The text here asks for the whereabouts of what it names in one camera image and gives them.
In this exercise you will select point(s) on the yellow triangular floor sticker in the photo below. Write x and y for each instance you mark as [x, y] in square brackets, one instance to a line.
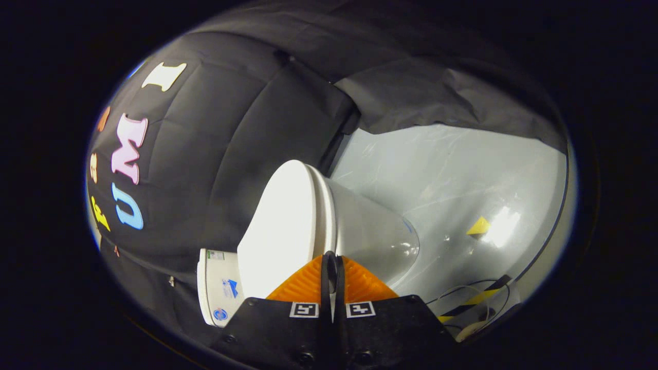
[478, 226]

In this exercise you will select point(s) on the white toilet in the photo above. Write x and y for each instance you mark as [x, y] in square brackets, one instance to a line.
[370, 231]

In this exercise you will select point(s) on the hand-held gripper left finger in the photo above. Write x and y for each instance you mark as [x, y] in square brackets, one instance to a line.
[288, 334]

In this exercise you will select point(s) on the yellow black striped tape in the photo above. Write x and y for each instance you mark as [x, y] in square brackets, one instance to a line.
[475, 299]

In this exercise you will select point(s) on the black backdrop cloth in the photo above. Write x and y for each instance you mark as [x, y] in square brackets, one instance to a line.
[216, 154]

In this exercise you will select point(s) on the white toilet seat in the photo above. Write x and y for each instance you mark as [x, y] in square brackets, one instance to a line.
[330, 216]

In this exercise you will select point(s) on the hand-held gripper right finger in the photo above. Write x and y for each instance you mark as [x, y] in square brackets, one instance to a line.
[385, 334]

